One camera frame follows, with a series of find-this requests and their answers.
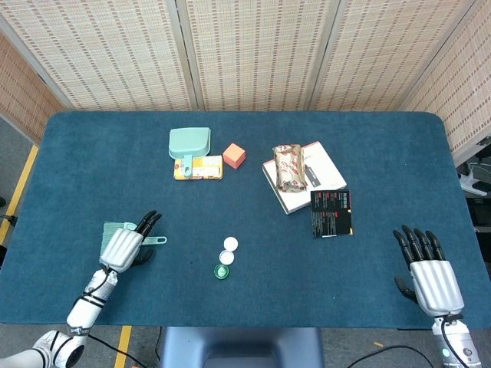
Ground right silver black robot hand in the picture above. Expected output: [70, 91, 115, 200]
[392, 225, 464, 317]

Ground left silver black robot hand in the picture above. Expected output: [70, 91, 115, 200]
[98, 209, 163, 274]

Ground light teal plastic dustpan brush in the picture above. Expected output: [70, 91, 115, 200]
[100, 221, 169, 257]

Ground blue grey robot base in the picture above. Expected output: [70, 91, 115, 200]
[160, 326, 325, 368]

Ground black equipment box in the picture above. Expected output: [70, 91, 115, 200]
[466, 195, 491, 231]

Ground yellow snack package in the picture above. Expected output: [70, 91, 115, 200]
[173, 154, 225, 182]

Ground black printed card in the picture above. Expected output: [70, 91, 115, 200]
[310, 189, 355, 239]

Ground light green dustpan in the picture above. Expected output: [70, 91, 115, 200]
[168, 126, 213, 177]

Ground orange cube block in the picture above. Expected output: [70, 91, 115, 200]
[222, 143, 246, 169]

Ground blue table cloth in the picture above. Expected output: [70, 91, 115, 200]
[0, 110, 491, 330]

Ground white flat cardboard box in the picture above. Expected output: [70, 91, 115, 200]
[262, 140, 348, 215]

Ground woven folding screen panel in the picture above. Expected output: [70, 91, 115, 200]
[308, 0, 480, 112]
[0, 0, 193, 112]
[176, 0, 342, 112]
[0, 30, 66, 145]
[400, 0, 491, 166]

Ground brown foil snack package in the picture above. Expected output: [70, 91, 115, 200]
[272, 143, 309, 194]

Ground black floor cable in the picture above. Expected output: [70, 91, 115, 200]
[354, 344, 434, 368]
[87, 333, 154, 368]

